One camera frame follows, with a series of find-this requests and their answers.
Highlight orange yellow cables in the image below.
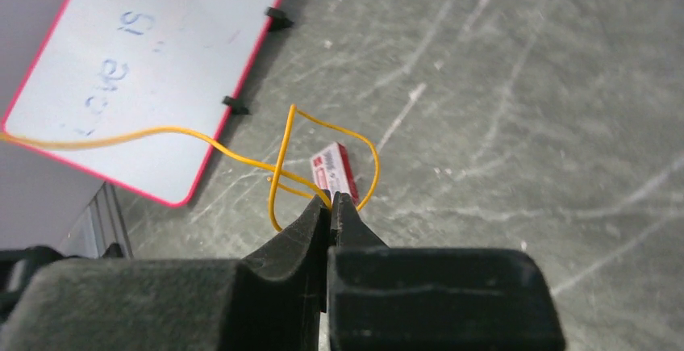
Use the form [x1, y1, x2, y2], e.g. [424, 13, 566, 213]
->
[0, 104, 382, 233]

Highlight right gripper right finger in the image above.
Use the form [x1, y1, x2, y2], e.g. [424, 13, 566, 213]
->
[327, 194, 565, 350]

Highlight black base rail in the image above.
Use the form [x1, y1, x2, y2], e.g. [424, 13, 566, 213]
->
[1, 246, 90, 328]

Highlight white board pink rim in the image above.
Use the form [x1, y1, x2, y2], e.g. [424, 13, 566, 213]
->
[0, 0, 297, 209]

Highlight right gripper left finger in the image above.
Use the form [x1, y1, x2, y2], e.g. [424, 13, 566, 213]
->
[1, 199, 330, 350]

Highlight small red white box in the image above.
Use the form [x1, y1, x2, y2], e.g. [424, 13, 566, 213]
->
[310, 142, 360, 205]

